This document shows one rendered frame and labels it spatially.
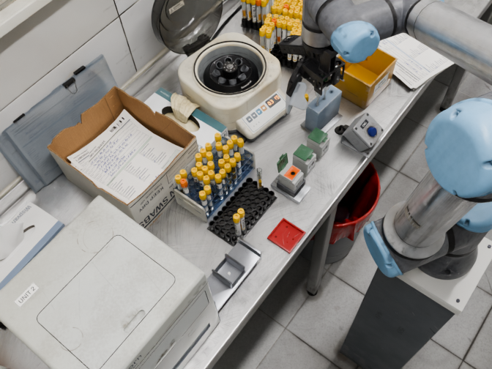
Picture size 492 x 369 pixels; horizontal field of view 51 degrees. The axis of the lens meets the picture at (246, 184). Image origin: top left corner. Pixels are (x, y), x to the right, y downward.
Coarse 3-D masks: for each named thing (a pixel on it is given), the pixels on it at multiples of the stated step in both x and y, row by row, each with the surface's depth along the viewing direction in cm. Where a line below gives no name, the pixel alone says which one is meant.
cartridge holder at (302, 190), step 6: (276, 180) 133; (276, 186) 132; (282, 186) 130; (300, 186) 129; (306, 186) 132; (282, 192) 132; (288, 192) 130; (294, 192) 129; (300, 192) 131; (306, 192) 131; (294, 198) 130; (300, 198) 130
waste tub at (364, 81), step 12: (372, 60) 148; (384, 60) 145; (396, 60) 142; (348, 72) 152; (360, 72) 152; (372, 72) 152; (384, 72) 140; (336, 84) 146; (348, 84) 143; (360, 84) 139; (372, 84) 137; (384, 84) 147; (348, 96) 146; (360, 96) 142; (372, 96) 144
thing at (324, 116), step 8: (336, 88) 137; (328, 96) 136; (336, 96) 136; (312, 104) 135; (320, 104) 135; (328, 104) 134; (336, 104) 139; (312, 112) 135; (320, 112) 133; (328, 112) 138; (336, 112) 143; (312, 120) 137; (320, 120) 137; (328, 120) 142; (336, 120) 143; (304, 128) 143; (312, 128) 140; (320, 128) 140; (328, 128) 142
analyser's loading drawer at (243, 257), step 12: (240, 240) 120; (240, 252) 120; (252, 252) 120; (228, 264) 119; (240, 264) 115; (252, 264) 119; (216, 276) 117; (228, 276) 117; (240, 276) 116; (216, 288) 116; (228, 288) 116; (216, 300) 115
